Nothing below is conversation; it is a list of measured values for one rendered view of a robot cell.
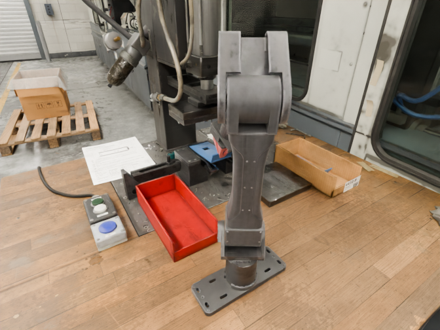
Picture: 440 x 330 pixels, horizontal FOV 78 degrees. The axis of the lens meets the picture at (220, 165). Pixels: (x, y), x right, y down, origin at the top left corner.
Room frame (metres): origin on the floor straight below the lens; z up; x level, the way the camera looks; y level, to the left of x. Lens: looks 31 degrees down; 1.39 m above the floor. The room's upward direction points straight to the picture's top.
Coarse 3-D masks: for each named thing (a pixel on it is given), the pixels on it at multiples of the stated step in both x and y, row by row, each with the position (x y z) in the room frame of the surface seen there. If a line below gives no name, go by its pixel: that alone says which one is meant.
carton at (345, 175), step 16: (288, 144) 0.87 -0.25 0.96; (304, 144) 0.88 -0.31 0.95; (288, 160) 0.79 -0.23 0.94; (304, 160) 0.73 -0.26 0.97; (320, 160) 0.81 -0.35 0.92; (336, 160) 0.77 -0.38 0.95; (304, 176) 0.72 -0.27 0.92; (320, 176) 0.68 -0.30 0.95; (336, 176) 0.74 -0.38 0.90; (352, 176) 0.71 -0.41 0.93; (336, 192) 0.64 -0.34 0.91
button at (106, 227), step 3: (105, 222) 0.49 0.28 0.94; (108, 222) 0.49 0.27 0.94; (111, 222) 0.49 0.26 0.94; (114, 222) 0.49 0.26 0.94; (102, 225) 0.48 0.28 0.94; (105, 225) 0.48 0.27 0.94; (108, 225) 0.48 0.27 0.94; (111, 225) 0.48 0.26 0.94; (114, 225) 0.48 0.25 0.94; (99, 228) 0.47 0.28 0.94; (102, 228) 0.47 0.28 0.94; (105, 228) 0.47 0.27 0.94; (108, 228) 0.47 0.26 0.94; (111, 228) 0.47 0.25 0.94; (114, 228) 0.47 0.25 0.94; (102, 231) 0.46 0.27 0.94; (105, 231) 0.46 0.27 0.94; (108, 231) 0.46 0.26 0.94; (111, 231) 0.47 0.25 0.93
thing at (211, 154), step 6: (198, 144) 0.81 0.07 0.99; (204, 144) 0.81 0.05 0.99; (210, 144) 0.81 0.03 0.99; (198, 150) 0.76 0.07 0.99; (210, 150) 0.76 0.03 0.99; (216, 150) 0.76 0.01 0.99; (204, 156) 0.71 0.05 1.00; (210, 156) 0.71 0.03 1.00; (216, 156) 0.68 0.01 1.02; (228, 156) 0.71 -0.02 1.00
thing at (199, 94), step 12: (192, 84) 0.85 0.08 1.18; (204, 84) 0.77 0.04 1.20; (192, 96) 0.78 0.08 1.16; (204, 96) 0.72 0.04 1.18; (216, 96) 0.73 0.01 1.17; (168, 108) 0.77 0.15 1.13; (180, 108) 0.73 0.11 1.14; (192, 108) 0.73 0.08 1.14; (204, 108) 0.73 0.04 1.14; (216, 108) 0.74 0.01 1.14; (180, 120) 0.70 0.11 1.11; (192, 120) 0.70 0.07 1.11; (204, 120) 0.72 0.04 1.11
